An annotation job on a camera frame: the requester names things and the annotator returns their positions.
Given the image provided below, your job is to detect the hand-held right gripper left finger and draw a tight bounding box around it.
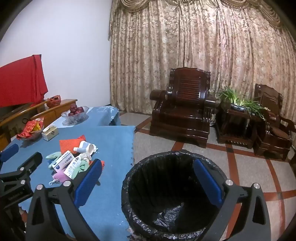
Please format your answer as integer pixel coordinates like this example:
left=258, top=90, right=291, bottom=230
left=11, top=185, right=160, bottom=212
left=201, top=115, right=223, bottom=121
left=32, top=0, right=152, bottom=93
left=25, top=159, right=103, bottom=241

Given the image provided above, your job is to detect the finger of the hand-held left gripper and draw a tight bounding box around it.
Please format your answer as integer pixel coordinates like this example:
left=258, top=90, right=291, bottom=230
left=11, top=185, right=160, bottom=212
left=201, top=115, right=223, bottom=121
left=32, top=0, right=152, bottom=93
left=0, top=152, right=43, bottom=186
left=0, top=143, right=19, bottom=164

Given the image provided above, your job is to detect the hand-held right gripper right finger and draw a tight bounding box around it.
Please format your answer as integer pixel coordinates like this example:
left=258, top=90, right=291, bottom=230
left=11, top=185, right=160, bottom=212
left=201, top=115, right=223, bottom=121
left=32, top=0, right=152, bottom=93
left=193, top=158, right=272, bottom=241

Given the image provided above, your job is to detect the pale green glove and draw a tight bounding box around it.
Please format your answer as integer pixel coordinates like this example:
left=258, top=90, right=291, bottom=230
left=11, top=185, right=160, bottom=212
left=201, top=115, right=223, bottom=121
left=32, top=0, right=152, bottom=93
left=46, top=151, right=62, bottom=161
left=73, top=159, right=90, bottom=172

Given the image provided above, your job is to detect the pink face mask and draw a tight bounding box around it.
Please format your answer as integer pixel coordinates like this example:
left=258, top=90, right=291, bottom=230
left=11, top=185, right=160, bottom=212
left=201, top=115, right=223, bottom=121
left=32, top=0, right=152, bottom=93
left=48, top=171, right=70, bottom=186

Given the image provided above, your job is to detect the white purple carton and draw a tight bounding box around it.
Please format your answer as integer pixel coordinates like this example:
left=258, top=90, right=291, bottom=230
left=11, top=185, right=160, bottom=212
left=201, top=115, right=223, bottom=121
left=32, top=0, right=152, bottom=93
left=52, top=150, right=75, bottom=173

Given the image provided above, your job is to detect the orange foam net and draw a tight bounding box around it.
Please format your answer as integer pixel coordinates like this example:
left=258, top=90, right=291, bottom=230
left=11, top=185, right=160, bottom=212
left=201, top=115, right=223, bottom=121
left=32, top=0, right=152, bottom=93
left=59, top=135, right=105, bottom=169

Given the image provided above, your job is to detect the trash bin with black liner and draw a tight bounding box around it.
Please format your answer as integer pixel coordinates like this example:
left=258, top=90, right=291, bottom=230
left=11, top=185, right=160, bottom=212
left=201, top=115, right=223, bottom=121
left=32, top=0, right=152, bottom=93
left=121, top=151, right=234, bottom=241

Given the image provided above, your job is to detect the glass dish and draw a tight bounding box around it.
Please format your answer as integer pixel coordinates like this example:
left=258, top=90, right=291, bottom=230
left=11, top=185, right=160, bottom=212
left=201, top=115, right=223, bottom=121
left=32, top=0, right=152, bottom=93
left=17, top=130, right=44, bottom=142

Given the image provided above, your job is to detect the pile of red packets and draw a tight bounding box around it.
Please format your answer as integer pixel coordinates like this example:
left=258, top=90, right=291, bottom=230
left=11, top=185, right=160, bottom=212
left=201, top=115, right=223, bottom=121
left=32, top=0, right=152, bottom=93
left=16, top=117, right=45, bottom=140

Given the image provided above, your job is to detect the gold white tissue box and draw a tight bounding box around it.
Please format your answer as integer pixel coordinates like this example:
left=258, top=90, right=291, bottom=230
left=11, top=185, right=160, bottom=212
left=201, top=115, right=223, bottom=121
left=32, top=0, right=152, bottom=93
left=42, top=125, right=59, bottom=141

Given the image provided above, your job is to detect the light wooden cabinet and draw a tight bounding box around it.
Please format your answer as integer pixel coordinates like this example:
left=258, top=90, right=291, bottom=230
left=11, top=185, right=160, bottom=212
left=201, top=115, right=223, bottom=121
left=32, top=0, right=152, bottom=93
left=0, top=99, right=78, bottom=151

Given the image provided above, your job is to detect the dark wooden side table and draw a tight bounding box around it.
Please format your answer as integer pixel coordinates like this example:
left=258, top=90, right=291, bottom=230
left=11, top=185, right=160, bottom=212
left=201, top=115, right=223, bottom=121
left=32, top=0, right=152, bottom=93
left=215, top=108, right=266, bottom=150

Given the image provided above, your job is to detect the glass fruit bowl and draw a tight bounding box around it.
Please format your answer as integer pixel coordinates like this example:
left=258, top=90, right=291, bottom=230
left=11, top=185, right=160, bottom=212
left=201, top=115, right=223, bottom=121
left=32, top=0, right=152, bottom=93
left=61, top=106, right=89, bottom=126

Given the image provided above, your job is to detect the red basket on bench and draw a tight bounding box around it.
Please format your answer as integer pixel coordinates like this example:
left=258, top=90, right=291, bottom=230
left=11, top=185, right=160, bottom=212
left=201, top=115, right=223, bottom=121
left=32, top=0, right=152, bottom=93
left=46, top=95, right=62, bottom=108

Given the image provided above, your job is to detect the dark wooden armchair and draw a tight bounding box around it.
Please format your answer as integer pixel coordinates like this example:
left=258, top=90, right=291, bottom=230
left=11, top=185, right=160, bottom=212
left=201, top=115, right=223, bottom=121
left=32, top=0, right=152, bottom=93
left=253, top=83, right=296, bottom=161
left=149, top=67, right=218, bottom=149

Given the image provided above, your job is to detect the red cloth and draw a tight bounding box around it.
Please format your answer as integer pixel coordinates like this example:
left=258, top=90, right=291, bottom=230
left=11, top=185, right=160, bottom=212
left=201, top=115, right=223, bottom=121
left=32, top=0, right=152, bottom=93
left=0, top=54, right=48, bottom=108

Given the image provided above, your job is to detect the potted green plant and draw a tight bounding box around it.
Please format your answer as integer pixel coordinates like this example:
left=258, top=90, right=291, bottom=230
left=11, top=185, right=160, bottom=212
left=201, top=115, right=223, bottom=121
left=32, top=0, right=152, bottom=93
left=216, top=86, right=266, bottom=120

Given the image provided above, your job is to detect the dark wooden chair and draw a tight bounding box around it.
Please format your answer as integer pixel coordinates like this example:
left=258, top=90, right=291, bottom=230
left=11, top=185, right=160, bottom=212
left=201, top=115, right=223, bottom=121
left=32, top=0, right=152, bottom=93
left=288, top=144, right=296, bottom=172

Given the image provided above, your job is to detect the beige patterned curtain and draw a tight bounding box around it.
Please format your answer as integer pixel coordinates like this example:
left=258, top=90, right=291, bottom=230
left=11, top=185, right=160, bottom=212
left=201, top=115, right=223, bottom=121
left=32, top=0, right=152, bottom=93
left=108, top=0, right=296, bottom=149

